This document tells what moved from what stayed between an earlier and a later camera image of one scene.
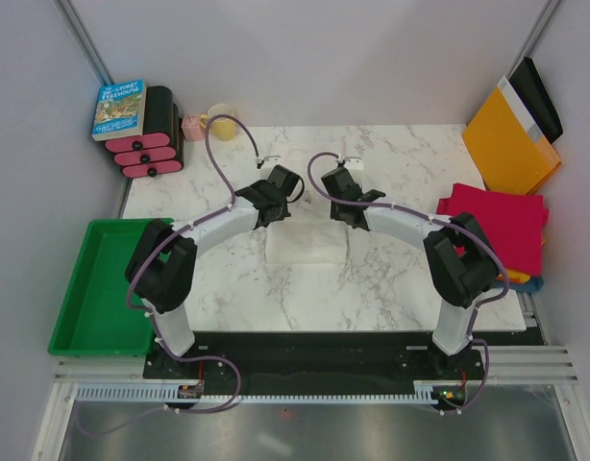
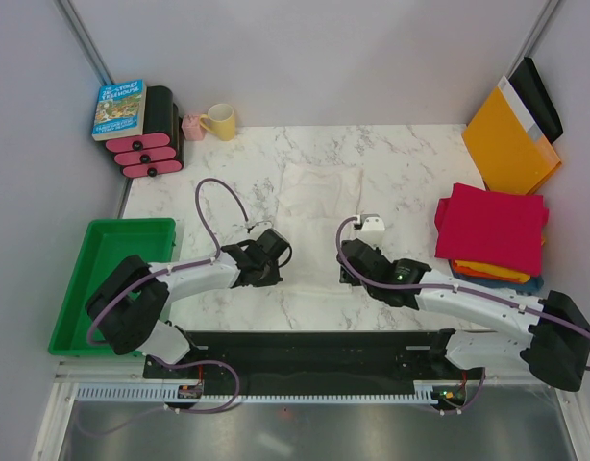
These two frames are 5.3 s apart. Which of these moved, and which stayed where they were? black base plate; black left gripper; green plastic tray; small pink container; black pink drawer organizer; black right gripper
Moved: black right gripper; black left gripper
Stayed: small pink container; black pink drawer organizer; green plastic tray; black base plate
